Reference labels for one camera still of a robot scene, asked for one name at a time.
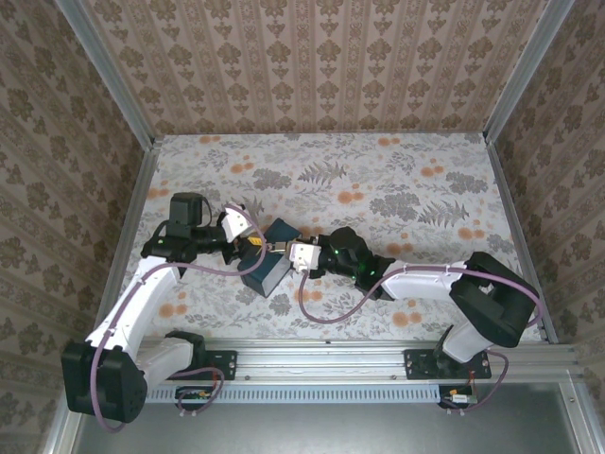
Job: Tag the aluminium mounting rail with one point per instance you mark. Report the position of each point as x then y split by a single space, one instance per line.
321 359

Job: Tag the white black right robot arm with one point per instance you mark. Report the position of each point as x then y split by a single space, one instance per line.
416 284

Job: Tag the aluminium frame post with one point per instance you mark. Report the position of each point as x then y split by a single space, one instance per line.
106 71
529 71

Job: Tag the aluminium table side rail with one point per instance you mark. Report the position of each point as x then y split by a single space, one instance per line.
520 227
132 213

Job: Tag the grey metal sheet panel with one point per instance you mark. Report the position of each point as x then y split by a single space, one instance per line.
307 430

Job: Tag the small black controller board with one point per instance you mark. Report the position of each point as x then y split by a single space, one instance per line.
457 397
194 396

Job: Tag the dark blue painted tin box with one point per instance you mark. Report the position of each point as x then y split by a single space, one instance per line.
255 274

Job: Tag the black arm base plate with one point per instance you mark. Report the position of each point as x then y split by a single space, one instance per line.
420 364
224 364

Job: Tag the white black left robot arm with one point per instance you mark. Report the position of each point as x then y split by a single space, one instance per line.
142 302

